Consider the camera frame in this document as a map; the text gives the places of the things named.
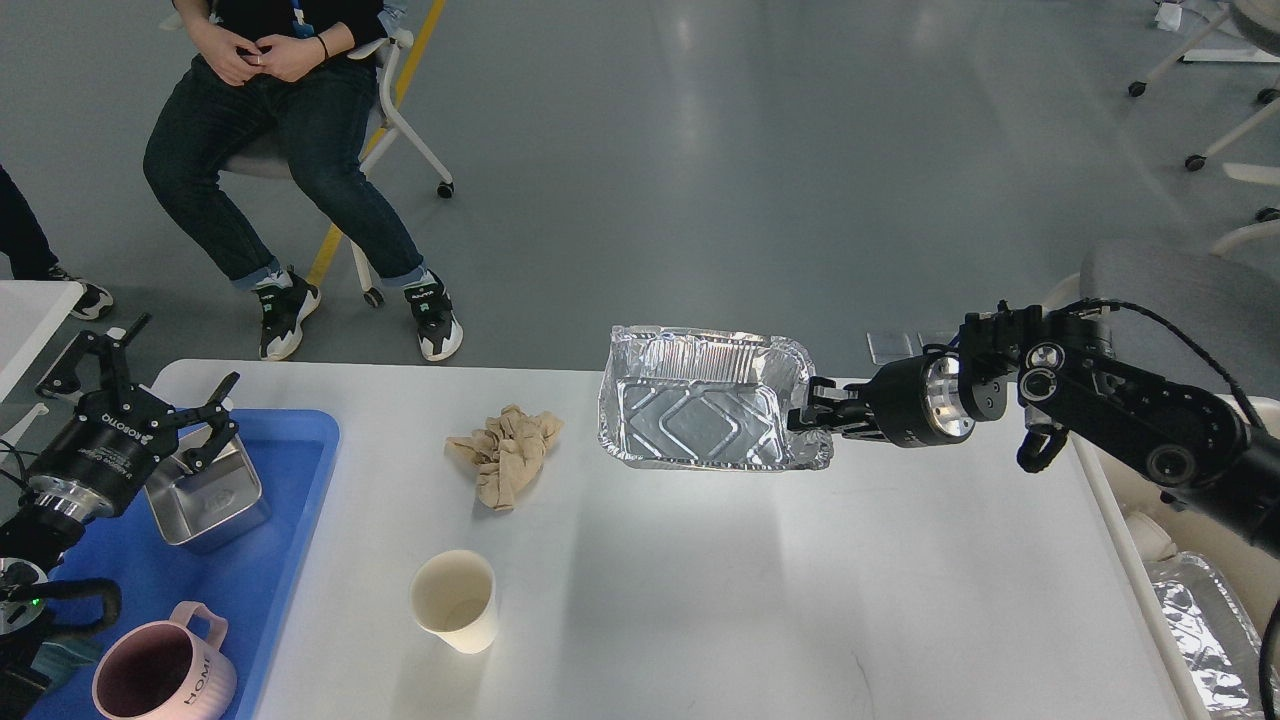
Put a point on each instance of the white paper cup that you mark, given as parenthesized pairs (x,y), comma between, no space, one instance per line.
(454,596)

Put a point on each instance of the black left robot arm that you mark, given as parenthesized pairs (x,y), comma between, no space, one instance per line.
(35,606)

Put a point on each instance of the teal ceramic cup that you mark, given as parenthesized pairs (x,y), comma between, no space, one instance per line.
(60,658)

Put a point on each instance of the clear floor plate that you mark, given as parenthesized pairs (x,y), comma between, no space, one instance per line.
(888,347)
(937,338)

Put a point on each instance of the white side table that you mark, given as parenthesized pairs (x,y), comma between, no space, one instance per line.
(31,311)

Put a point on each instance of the crumpled beige cloth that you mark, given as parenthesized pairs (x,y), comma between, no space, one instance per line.
(507,453)

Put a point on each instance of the clear floor plate left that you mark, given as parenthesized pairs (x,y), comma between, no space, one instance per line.
(888,347)

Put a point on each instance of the person's other hand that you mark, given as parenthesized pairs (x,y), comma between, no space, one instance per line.
(234,59)

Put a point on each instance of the pink ribbed mug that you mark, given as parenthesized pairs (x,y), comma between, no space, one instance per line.
(170,669)

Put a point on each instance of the grey office chair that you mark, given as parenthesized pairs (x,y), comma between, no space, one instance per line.
(1230,309)

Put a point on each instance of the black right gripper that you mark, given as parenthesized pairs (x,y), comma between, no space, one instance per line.
(926,400)

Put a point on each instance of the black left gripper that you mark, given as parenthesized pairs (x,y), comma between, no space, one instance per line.
(100,450)

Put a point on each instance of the blue plastic tray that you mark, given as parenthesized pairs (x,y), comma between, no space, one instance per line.
(248,581)

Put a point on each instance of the stainless steel rectangular pan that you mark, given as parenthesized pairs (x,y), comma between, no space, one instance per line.
(205,509)

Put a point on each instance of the clear floor plate right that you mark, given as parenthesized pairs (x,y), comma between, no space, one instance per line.
(937,338)

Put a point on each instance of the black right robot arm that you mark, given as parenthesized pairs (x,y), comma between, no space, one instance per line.
(1202,452)

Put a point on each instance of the white plastic bin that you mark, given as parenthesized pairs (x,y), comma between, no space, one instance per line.
(1145,529)

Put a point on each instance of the foil tray in bin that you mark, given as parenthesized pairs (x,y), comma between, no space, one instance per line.
(1214,636)

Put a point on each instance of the person's hand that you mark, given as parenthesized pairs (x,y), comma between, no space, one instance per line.
(289,58)

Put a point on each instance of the aluminium foil tray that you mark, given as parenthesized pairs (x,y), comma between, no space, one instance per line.
(713,400)

